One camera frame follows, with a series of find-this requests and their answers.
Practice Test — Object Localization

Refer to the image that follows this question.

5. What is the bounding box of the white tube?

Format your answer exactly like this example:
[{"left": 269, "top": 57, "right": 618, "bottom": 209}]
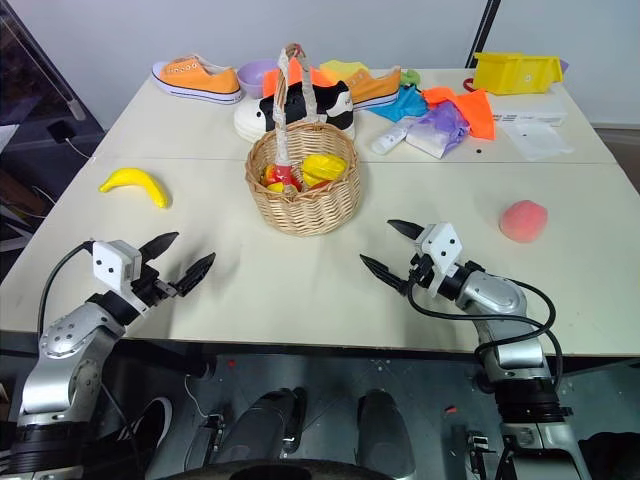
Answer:
[{"left": 370, "top": 123, "right": 410, "bottom": 157}]

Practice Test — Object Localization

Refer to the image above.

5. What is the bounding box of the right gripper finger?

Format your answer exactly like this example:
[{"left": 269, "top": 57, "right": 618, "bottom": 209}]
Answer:
[
  {"left": 386, "top": 219, "right": 427, "bottom": 244},
  {"left": 359, "top": 254, "right": 410, "bottom": 297}
]

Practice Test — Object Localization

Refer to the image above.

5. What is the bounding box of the yellow cloth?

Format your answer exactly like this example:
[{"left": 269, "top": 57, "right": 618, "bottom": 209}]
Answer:
[{"left": 319, "top": 59, "right": 372, "bottom": 84}]

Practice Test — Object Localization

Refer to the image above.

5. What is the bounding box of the yellow banana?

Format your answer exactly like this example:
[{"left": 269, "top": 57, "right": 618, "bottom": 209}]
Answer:
[{"left": 98, "top": 167, "right": 174, "bottom": 210}]

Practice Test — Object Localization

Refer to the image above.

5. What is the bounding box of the black metal pole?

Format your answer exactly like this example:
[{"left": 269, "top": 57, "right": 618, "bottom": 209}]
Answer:
[{"left": 464, "top": 0, "right": 503, "bottom": 70}]

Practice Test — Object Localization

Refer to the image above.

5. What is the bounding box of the grey slanted rod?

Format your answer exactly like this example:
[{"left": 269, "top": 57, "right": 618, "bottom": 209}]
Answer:
[{"left": 8, "top": 18, "right": 87, "bottom": 122}]

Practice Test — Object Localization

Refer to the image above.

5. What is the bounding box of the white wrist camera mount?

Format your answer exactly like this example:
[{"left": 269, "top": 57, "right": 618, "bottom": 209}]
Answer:
[
  {"left": 413, "top": 222, "right": 464, "bottom": 297},
  {"left": 91, "top": 239, "right": 152, "bottom": 315}
]

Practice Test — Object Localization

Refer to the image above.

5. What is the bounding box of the pink peach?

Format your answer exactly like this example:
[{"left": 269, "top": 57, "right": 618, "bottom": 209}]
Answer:
[{"left": 499, "top": 199, "right": 549, "bottom": 245}]

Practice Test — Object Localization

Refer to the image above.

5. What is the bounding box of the yellow item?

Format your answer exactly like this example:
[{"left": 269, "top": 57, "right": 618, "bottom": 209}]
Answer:
[{"left": 299, "top": 154, "right": 348, "bottom": 187}]

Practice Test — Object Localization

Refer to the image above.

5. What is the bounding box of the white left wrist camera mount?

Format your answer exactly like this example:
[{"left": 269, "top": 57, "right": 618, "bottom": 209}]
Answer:
[{"left": 91, "top": 239, "right": 152, "bottom": 315}]

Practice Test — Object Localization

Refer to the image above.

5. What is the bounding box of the clear plastic bag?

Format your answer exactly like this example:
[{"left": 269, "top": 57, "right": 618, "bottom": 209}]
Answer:
[{"left": 499, "top": 121, "right": 576, "bottom": 162}]

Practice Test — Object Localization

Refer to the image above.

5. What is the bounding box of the black charger with white cable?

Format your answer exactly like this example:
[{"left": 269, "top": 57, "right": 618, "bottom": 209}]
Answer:
[{"left": 46, "top": 118, "right": 99, "bottom": 161}]

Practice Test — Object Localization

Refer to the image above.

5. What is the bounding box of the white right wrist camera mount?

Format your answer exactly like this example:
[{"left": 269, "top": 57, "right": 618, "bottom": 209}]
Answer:
[{"left": 413, "top": 222, "right": 464, "bottom": 297}]

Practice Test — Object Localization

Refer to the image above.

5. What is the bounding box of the black and white shoe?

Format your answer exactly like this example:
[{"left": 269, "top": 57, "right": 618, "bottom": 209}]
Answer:
[{"left": 233, "top": 79, "right": 358, "bottom": 147}]

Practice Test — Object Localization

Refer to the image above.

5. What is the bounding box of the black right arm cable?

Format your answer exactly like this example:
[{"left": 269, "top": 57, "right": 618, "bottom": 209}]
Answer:
[{"left": 406, "top": 259, "right": 565, "bottom": 387}]

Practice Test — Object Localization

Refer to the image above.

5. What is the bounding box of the black sneaker with white stripes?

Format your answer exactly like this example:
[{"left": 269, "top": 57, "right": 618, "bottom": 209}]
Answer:
[{"left": 106, "top": 396, "right": 174, "bottom": 480}]

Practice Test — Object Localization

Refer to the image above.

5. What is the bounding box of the thin white cable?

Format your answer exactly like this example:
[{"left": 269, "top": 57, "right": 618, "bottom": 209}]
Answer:
[{"left": 182, "top": 373, "right": 210, "bottom": 419}]

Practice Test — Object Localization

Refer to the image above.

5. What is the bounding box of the purple white cloth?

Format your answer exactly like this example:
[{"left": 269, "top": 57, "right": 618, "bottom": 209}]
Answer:
[{"left": 404, "top": 102, "right": 474, "bottom": 161}]

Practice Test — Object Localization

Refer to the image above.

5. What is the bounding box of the blue cloth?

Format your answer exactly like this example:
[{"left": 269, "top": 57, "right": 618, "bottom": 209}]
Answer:
[{"left": 369, "top": 86, "right": 432, "bottom": 124}]

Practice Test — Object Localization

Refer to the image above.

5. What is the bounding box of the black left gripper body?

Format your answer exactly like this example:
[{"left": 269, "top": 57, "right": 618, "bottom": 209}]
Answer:
[{"left": 129, "top": 268, "right": 181, "bottom": 309}]

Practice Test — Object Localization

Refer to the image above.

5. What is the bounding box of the yellow storage bin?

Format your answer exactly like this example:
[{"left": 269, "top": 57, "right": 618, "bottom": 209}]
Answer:
[{"left": 471, "top": 50, "right": 566, "bottom": 97}]

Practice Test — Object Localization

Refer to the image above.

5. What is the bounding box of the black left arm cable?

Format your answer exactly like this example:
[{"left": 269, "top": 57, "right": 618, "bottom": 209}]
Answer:
[{"left": 37, "top": 240, "right": 96, "bottom": 342}]

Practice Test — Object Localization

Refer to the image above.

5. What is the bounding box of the large orange cloth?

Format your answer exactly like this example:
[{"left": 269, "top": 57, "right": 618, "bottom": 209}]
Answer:
[{"left": 421, "top": 86, "right": 497, "bottom": 142}]

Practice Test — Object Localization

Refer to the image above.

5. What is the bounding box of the wicker basket with handle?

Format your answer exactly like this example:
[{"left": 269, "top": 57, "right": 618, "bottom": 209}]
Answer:
[{"left": 244, "top": 43, "right": 363, "bottom": 238}]

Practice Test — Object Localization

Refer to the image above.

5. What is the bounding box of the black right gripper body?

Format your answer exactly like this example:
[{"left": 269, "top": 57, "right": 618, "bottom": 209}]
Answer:
[{"left": 406, "top": 251, "right": 439, "bottom": 291}]

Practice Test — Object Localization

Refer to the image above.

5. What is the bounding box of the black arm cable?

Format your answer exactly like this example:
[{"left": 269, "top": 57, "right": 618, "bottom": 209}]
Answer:
[
  {"left": 406, "top": 259, "right": 565, "bottom": 387},
  {"left": 37, "top": 240, "right": 96, "bottom": 342}
]

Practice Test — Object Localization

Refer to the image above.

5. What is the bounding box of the dark rounded shape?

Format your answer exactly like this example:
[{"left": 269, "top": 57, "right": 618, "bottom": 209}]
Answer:
[{"left": 213, "top": 387, "right": 309, "bottom": 467}]

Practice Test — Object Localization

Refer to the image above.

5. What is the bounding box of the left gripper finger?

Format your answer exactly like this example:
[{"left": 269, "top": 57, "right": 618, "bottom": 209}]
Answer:
[
  {"left": 138, "top": 231, "right": 180, "bottom": 262},
  {"left": 174, "top": 251, "right": 218, "bottom": 298}
]

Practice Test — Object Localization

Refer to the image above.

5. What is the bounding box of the orange canvas shoe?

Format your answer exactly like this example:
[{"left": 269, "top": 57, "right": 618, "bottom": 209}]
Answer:
[
  {"left": 343, "top": 66, "right": 404, "bottom": 112},
  {"left": 150, "top": 55, "right": 243, "bottom": 106}
]

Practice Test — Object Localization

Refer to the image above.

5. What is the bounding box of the flat white box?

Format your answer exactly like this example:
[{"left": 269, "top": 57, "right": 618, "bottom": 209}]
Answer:
[{"left": 489, "top": 106, "right": 569, "bottom": 127}]

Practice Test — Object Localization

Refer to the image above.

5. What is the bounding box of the small orange cloth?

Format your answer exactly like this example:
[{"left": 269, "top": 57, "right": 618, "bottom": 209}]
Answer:
[{"left": 261, "top": 66, "right": 332, "bottom": 97}]

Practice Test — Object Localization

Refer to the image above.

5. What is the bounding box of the purple bowl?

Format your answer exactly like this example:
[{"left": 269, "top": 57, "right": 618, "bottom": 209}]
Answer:
[{"left": 236, "top": 58, "right": 281, "bottom": 99}]

